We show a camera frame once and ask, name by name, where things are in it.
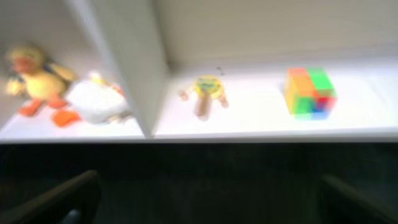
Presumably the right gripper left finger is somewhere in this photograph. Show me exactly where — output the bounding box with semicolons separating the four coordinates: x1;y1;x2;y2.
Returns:
0;169;103;224

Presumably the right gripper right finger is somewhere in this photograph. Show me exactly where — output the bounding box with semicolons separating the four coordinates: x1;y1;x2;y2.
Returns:
319;174;398;224

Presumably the many-coloured puzzle cube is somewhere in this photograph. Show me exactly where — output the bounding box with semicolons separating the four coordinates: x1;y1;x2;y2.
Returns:
283;66;339;121

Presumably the yellow rattle drum toy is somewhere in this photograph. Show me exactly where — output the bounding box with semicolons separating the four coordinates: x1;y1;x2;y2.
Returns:
177;74;230;121

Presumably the white plush duck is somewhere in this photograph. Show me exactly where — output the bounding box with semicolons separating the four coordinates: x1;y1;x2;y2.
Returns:
51;70;133;129

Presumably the yellow plush duck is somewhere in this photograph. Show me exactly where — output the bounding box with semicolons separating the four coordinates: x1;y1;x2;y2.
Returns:
4;44;78;118

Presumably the white shelf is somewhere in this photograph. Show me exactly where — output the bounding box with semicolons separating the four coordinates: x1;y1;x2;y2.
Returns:
0;0;398;144

